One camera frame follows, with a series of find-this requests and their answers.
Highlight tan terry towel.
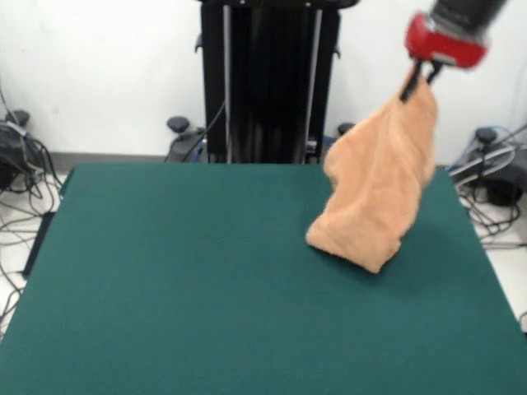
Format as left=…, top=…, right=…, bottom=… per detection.
left=305, top=67, right=440, bottom=274

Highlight dark green table cloth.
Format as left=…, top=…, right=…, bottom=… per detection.
left=0, top=163, right=527, bottom=395

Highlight blue cable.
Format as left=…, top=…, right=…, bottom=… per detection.
left=446, top=124, right=527, bottom=173

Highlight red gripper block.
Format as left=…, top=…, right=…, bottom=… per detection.
left=398, top=13, right=492, bottom=103

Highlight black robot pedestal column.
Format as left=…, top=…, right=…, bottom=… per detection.
left=193, top=0, right=343, bottom=165

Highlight tangled black floor cables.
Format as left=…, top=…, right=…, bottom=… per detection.
left=0, top=81, right=65, bottom=334
left=456, top=188, right=527, bottom=249

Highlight black floor base foot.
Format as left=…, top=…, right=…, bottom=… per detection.
left=450, top=126, right=527, bottom=207
left=0, top=109, right=32, bottom=190

